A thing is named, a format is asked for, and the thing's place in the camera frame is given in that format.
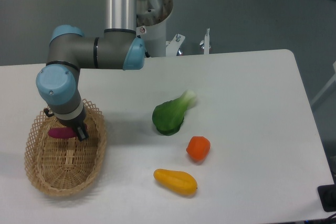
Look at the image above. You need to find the yellow papaya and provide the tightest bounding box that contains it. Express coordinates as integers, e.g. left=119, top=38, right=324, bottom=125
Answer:
left=153, top=169, right=198, bottom=196

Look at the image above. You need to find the white table clamp bracket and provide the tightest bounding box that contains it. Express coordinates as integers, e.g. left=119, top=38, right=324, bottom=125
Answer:
left=200, top=28, right=212, bottom=55

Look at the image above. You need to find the black device at edge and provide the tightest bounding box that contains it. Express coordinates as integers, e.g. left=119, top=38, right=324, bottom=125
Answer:
left=317, top=184, right=336, bottom=212

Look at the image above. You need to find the orange carrot chunk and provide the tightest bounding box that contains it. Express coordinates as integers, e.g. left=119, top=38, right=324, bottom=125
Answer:
left=186, top=136, right=211, bottom=161

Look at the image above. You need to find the purple sweet potato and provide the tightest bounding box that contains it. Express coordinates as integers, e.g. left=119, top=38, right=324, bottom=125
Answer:
left=48, top=127, right=77, bottom=139

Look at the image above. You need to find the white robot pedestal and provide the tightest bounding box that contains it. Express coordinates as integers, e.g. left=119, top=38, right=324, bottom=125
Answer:
left=136, top=0, right=173, bottom=57

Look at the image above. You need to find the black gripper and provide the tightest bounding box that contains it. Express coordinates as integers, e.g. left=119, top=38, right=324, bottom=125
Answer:
left=43, top=108, right=89, bottom=141

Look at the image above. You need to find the white metal base frame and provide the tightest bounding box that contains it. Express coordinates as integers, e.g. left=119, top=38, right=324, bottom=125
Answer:
left=165, top=34, right=186, bottom=57

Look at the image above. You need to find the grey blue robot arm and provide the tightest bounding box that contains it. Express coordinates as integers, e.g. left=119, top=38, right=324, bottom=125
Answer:
left=36, top=0, right=149, bottom=141

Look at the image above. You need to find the white frame leg right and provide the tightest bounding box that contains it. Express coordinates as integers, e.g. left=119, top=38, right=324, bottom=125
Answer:
left=310, top=62, right=336, bottom=111

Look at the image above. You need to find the woven wicker basket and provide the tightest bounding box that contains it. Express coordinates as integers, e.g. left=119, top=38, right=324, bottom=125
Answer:
left=24, top=100, right=107, bottom=196

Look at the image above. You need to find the green bok choy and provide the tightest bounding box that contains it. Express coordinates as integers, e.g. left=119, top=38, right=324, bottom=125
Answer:
left=152, top=90, right=196, bottom=136

